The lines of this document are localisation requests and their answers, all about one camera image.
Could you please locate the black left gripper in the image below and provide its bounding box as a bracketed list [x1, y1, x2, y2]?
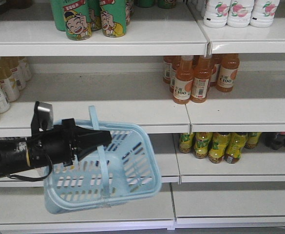
[27, 118, 112, 168]

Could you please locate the light blue plastic basket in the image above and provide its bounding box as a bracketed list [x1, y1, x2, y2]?
[44, 106, 161, 214]

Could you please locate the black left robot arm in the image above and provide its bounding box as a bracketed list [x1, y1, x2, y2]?
[0, 118, 112, 182]

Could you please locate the white left shelf unit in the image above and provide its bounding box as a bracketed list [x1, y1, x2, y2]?
[0, 0, 206, 234]

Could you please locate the white shelf unit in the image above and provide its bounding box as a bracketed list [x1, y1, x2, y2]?
[0, 0, 206, 234]
[171, 0, 285, 234]

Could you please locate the yellow lemon tea bottle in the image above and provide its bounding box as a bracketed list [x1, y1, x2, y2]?
[224, 132, 247, 164]
[208, 132, 231, 164]
[245, 132, 262, 149]
[194, 132, 213, 159]
[178, 133, 195, 153]

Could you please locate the orange juice bottle front left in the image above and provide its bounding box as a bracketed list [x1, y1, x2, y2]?
[173, 55, 193, 104]

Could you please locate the orange juice bottle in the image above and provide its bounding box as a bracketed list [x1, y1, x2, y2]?
[190, 55, 212, 103]
[173, 55, 193, 104]
[216, 54, 240, 93]

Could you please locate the green cartoon tea bottle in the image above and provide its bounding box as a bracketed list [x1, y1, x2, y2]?
[99, 0, 127, 38]
[61, 0, 92, 40]

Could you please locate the orange juice bottle front right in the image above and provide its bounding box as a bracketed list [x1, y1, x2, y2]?
[190, 55, 212, 103]

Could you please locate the white peach drink bottle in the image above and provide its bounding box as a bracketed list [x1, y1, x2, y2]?
[227, 0, 254, 28]
[203, 0, 231, 28]
[250, 0, 280, 28]

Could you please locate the white right shelf unit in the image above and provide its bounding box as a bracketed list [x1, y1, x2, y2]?
[171, 0, 285, 234]

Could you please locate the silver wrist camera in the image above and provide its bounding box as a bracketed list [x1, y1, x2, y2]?
[31, 101, 54, 136]

